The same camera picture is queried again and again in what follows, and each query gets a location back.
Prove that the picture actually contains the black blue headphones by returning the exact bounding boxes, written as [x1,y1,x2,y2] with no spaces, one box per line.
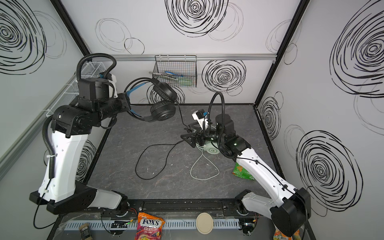
[124,77,191,181]

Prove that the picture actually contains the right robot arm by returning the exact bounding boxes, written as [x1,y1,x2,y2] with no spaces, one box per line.
[181,92,311,237]

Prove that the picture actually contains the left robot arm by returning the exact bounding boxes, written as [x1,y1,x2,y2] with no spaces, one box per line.
[30,53,130,216]

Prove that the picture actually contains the mint green headphones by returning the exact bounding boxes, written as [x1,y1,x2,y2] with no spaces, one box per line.
[190,141,220,181]

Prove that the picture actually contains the green snack bag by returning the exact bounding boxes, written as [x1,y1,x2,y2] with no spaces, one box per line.
[232,163,255,181]

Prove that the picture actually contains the green item in basket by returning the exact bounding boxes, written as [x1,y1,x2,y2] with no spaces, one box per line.
[177,75,197,88]

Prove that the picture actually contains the round beige lid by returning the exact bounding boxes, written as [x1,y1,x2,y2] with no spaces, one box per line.
[196,213,214,235]

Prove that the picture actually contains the pink Fox's candy bag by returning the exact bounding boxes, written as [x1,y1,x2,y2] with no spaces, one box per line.
[135,213,165,240]

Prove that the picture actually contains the orange snack bag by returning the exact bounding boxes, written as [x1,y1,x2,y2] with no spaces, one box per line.
[273,229,302,240]

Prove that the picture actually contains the black wire basket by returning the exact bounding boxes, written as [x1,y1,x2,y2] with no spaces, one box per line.
[152,60,198,88]

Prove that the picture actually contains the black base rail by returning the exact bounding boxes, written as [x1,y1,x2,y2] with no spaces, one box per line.
[62,197,271,214]

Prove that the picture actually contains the white slotted cable duct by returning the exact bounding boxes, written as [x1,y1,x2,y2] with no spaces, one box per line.
[64,219,241,231]

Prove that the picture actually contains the aluminium wall rail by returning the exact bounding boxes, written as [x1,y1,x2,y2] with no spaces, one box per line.
[113,53,277,62]

